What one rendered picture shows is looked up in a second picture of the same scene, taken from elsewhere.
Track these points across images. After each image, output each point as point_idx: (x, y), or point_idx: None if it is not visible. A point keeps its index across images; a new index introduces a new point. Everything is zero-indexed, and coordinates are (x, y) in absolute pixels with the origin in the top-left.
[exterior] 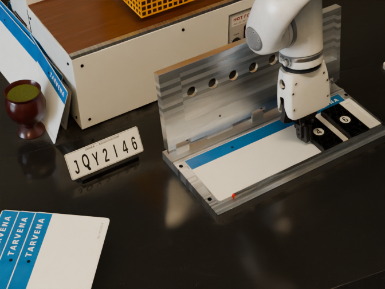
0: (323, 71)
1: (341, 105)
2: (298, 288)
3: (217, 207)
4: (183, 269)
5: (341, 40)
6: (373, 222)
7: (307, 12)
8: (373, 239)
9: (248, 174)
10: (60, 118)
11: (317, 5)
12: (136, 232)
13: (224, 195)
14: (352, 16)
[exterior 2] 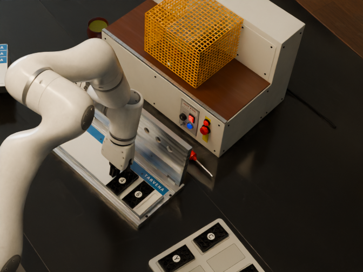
0: (122, 151)
1: (153, 190)
2: None
3: None
4: (7, 135)
5: (243, 191)
6: (56, 221)
7: (114, 111)
8: (43, 222)
9: (79, 150)
10: None
11: (120, 114)
12: (30, 110)
13: None
14: (280, 196)
